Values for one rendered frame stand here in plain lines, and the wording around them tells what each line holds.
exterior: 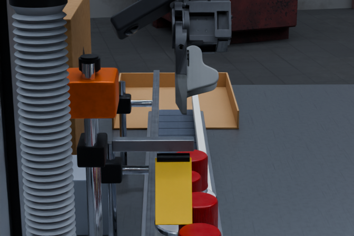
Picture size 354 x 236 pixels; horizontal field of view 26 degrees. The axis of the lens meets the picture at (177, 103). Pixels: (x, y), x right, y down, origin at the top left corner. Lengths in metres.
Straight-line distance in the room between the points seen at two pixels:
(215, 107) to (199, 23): 0.66
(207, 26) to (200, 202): 0.46
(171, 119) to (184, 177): 0.85
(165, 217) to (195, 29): 0.48
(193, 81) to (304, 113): 0.68
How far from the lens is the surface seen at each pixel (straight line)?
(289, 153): 1.46
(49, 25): 0.48
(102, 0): 7.08
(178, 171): 0.63
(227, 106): 1.72
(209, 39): 1.06
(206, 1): 1.09
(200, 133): 1.30
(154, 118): 1.23
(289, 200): 1.26
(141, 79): 1.85
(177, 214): 0.63
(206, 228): 0.60
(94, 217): 0.63
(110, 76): 0.59
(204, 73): 1.05
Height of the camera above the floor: 1.35
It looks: 17 degrees down
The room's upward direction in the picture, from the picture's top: straight up
